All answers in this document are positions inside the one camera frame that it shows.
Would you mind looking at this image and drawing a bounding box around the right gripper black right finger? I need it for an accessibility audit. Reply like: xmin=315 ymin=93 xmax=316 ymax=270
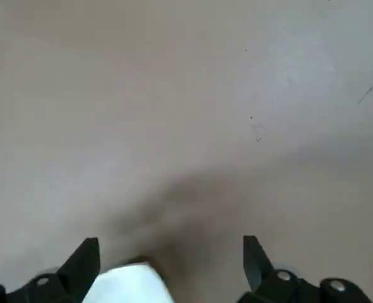
xmin=238 ymin=235 xmax=373 ymax=303

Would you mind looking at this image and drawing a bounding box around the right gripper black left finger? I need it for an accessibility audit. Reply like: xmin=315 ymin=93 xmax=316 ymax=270
xmin=0 ymin=237 xmax=101 ymax=303

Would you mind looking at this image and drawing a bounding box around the white shallow box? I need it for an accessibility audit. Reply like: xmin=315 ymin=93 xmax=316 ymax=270
xmin=82 ymin=261 xmax=174 ymax=303

